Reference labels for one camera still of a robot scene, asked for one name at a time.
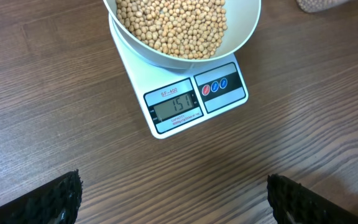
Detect soybeans in bowl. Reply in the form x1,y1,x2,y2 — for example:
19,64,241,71
116,0,227,60

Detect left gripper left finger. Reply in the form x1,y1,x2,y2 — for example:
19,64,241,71
0,170,83,224

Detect white digital kitchen scale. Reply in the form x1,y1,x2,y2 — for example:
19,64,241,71
109,17,249,139

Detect soybeans in container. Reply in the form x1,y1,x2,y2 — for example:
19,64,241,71
300,0,347,12

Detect white bowl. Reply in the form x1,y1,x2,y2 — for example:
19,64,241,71
104,0,262,69

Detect clear plastic container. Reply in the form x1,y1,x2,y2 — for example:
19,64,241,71
296,0,354,14

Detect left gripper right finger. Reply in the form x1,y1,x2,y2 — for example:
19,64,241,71
267,174,358,224

